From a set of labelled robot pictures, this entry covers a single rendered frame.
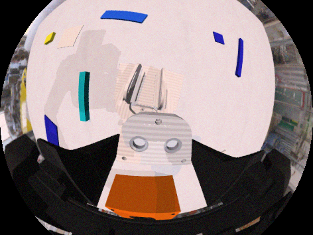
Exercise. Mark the yellow rectangular block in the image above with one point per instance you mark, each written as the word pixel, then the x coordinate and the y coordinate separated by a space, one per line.
pixel 49 38

